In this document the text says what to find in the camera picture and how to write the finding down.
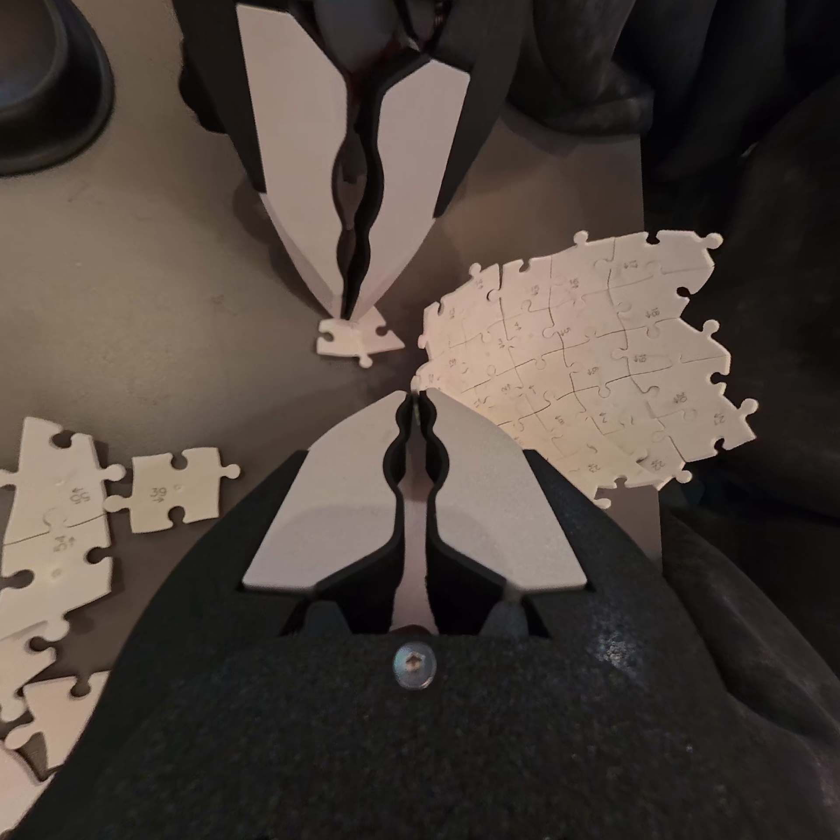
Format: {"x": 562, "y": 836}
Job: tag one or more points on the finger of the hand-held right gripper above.
{"x": 413, "y": 164}
{"x": 295, "y": 144}

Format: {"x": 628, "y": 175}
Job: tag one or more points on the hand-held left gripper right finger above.
{"x": 505, "y": 518}

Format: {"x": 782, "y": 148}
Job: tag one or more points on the partly built colourful puzzle ball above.
{"x": 590, "y": 367}

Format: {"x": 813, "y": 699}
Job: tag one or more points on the single white puzzle piece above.
{"x": 354, "y": 341}

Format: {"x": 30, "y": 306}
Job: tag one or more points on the black round puzzle stand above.
{"x": 46, "y": 85}

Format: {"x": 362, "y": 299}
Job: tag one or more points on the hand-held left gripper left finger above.
{"x": 328, "y": 512}

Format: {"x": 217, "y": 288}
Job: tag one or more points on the group of white puzzle pieces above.
{"x": 59, "y": 525}

